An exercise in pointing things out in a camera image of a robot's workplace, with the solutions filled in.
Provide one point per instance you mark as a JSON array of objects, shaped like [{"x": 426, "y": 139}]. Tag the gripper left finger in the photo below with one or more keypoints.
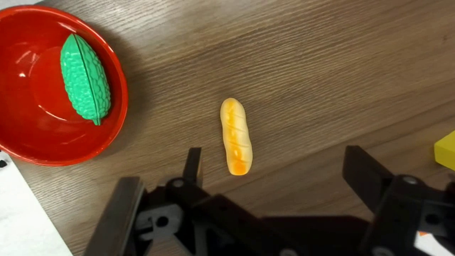
[{"x": 185, "y": 206}]

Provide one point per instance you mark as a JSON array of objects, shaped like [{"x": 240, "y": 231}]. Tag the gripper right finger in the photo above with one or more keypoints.
[{"x": 394, "y": 199}]

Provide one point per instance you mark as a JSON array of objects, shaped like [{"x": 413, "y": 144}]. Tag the yellow bread loaf toy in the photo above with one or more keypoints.
[{"x": 236, "y": 137}]

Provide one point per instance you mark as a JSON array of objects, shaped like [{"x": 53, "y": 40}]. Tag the green bitter gourd toy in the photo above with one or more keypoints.
[{"x": 85, "y": 78}]

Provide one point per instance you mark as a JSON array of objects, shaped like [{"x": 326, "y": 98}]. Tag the yellow block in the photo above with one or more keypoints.
[{"x": 446, "y": 151}]

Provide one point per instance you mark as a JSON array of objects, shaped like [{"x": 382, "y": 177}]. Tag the white paper sheet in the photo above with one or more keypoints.
[{"x": 21, "y": 217}]

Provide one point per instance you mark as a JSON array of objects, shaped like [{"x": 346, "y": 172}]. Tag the red bowl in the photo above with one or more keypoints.
[{"x": 53, "y": 85}]

